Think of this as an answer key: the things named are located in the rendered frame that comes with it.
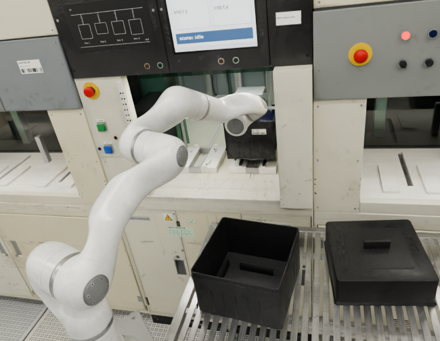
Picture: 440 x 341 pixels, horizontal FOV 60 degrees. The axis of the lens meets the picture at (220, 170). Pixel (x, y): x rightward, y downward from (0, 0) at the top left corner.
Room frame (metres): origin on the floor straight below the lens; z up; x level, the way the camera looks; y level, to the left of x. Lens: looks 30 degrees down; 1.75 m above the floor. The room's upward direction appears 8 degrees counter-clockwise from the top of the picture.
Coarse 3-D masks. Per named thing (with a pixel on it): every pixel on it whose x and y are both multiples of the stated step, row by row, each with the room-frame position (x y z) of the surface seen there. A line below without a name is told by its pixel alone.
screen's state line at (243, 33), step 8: (192, 32) 1.30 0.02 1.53; (200, 32) 1.29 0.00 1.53; (208, 32) 1.28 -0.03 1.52; (216, 32) 1.27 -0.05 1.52; (224, 32) 1.27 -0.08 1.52; (232, 32) 1.26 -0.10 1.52; (240, 32) 1.25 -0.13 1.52; (248, 32) 1.24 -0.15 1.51; (184, 40) 1.31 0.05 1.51; (192, 40) 1.30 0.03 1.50; (200, 40) 1.29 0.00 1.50; (208, 40) 1.28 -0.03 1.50; (216, 40) 1.27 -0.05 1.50; (224, 40) 1.27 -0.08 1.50
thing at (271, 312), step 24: (216, 240) 1.01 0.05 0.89; (240, 240) 1.06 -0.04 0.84; (264, 240) 1.02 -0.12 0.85; (288, 240) 0.98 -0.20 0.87; (216, 264) 0.99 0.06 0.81; (240, 264) 0.99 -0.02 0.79; (264, 264) 0.99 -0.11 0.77; (288, 264) 0.82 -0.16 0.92; (216, 288) 0.81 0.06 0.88; (240, 288) 0.77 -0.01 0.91; (264, 288) 0.74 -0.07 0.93; (288, 288) 0.81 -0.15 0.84; (216, 312) 0.81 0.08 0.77; (240, 312) 0.78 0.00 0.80; (264, 312) 0.74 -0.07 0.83
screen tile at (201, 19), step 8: (176, 0) 1.31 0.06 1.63; (184, 0) 1.30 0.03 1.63; (192, 0) 1.29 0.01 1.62; (200, 0) 1.28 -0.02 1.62; (200, 8) 1.29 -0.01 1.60; (176, 16) 1.31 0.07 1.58; (184, 16) 1.30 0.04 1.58; (192, 16) 1.30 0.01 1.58; (200, 16) 1.29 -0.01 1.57; (208, 16) 1.28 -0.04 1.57; (176, 24) 1.31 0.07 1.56; (184, 24) 1.30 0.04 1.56; (192, 24) 1.30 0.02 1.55; (200, 24) 1.29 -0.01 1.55; (208, 24) 1.28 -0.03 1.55
